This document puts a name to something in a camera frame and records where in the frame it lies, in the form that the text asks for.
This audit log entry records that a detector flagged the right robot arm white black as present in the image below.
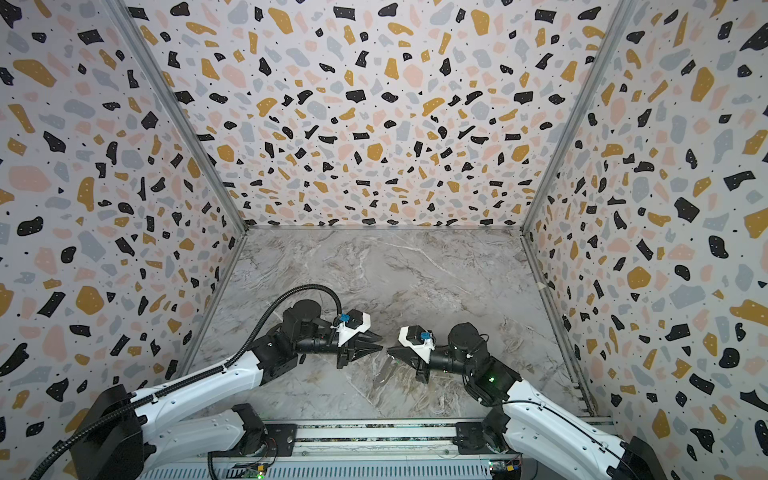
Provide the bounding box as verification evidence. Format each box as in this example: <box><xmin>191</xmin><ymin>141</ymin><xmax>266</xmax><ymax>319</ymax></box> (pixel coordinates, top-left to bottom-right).
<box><xmin>387</xmin><ymin>322</ymin><xmax>666</xmax><ymax>479</ymax></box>

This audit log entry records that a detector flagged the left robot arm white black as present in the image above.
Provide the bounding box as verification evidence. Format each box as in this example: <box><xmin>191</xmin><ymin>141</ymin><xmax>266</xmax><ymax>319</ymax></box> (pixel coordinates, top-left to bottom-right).
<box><xmin>70</xmin><ymin>299</ymin><xmax>382</xmax><ymax>479</ymax></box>

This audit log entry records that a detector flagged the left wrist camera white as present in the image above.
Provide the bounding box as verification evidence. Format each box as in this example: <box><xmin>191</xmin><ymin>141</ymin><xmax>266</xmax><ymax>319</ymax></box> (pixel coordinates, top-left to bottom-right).
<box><xmin>336</xmin><ymin>309</ymin><xmax>371</xmax><ymax>347</ymax></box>

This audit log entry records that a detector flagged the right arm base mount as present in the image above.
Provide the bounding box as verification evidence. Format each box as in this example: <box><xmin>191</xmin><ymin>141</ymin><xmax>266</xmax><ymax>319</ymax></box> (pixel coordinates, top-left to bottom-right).
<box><xmin>453</xmin><ymin>421</ymin><xmax>511</xmax><ymax>455</ymax></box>

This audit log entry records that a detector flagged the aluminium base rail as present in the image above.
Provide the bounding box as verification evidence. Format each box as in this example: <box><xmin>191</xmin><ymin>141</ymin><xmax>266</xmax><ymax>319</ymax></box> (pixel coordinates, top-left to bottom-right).
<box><xmin>179</xmin><ymin>418</ymin><xmax>625</xmax><ymax>463</ymax></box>

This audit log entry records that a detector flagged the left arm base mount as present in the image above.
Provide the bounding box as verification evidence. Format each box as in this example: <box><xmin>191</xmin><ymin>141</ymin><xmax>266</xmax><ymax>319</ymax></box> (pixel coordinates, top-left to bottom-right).
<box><xmin>226</xmin><ymin>423</ymin><xmax>298</xmax><ymax>458</ymax></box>

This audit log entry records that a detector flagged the black corrugated cable conduit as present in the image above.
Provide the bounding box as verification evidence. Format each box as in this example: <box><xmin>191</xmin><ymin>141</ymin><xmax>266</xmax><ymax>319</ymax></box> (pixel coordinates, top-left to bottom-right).
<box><xmin>26</xmin><ymin>283</ymin><xmax>344</xmax><ymax>480</ymax></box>

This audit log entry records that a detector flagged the white perforated cable duct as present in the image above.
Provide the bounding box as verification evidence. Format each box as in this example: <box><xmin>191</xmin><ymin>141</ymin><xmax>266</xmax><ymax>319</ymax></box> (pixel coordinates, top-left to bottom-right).
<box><xmin>137</xmin><ymin>460</ymin><xmax>496</xmax><ymax>480</ymax></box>

